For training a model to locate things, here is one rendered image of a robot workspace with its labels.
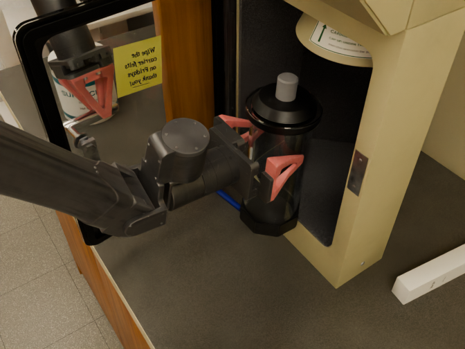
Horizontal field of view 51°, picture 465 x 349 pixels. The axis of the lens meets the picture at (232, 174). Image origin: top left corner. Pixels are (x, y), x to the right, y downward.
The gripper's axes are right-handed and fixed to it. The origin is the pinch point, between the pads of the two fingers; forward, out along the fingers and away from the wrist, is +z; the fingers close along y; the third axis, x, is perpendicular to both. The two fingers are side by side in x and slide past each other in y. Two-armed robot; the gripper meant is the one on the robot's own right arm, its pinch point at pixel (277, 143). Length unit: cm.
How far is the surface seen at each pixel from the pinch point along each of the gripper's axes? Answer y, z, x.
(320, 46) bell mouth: -1.4, 3.4, -15.6
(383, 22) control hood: -14.4, -3.2, -25.4
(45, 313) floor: 76, -32, 120
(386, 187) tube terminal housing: -14.5, 8.2, 1.4
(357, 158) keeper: -12.5, 2.3, -5.1
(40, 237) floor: 113, -21, 119
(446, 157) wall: -4, 48, 20
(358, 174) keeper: -13.2, 2.5, -2.7
